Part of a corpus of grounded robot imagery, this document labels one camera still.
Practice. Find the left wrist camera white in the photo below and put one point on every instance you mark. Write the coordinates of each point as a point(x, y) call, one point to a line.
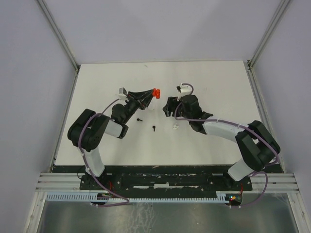
point(122, 94)

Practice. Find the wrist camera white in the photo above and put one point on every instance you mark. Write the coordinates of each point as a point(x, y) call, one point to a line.
point(184, 89)
point(122, 94)

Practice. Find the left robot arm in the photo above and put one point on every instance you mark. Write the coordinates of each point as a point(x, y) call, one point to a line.
point(88, 129)

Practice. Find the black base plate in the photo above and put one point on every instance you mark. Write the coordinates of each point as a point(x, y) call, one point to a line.
point(206, 181)

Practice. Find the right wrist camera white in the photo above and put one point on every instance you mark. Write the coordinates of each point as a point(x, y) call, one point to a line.
point(184, 89)

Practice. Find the left aluminium corner post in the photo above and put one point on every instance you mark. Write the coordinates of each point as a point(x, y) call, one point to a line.
point(57, 32)

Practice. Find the right controller board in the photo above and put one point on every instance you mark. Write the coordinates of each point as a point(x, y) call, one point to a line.
point(235, 200)

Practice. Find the aluminium frame rail front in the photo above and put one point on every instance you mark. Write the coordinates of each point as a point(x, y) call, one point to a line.
point(68, 182)

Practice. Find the aluminium corner post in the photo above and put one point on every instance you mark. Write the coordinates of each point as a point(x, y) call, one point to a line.
point(272, 26)
point(57, 32)

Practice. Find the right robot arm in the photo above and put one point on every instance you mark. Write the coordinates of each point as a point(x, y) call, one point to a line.
point(257, 146)

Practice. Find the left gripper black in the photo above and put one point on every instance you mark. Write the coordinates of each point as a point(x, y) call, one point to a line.
point(142, 99)

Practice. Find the right aluminium corner post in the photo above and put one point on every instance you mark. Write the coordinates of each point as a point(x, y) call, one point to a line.
point(272, 26)

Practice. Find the round orange earbud case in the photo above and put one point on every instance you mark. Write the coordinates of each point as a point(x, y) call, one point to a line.
point(156, 93)

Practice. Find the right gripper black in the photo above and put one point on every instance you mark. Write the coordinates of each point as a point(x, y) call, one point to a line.
point(172, 102)

